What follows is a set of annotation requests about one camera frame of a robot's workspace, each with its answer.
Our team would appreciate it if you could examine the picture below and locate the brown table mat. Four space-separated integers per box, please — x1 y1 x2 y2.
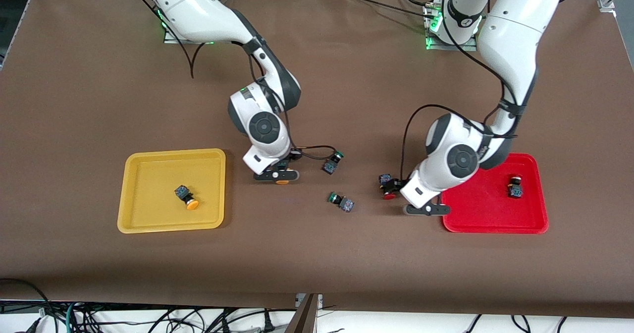
0 0 634 319

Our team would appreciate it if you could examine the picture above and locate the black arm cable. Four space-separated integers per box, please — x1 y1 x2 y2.
400 0 521 177
136 0 342 161

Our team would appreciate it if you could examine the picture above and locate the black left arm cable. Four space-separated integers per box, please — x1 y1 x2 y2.
400 0 521 177

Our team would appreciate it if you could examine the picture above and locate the wooden post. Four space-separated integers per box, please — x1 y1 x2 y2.
285 293 320 333

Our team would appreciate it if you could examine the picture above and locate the red plastic tray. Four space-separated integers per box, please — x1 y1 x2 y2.
441 153 549 234

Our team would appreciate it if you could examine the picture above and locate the yellow plastic tray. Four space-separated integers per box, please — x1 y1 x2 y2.
117 148 227 234

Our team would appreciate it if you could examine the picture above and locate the teal cable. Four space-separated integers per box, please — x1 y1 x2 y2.
64 301 80 333

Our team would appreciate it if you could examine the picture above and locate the black cable on mat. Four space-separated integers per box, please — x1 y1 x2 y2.
339 0 439 20

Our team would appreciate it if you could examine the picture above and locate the green push button switch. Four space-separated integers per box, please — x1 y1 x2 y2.
327 191 355 213
322 150 345 175

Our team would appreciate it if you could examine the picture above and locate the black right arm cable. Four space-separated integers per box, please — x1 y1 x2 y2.
136 0 342 161

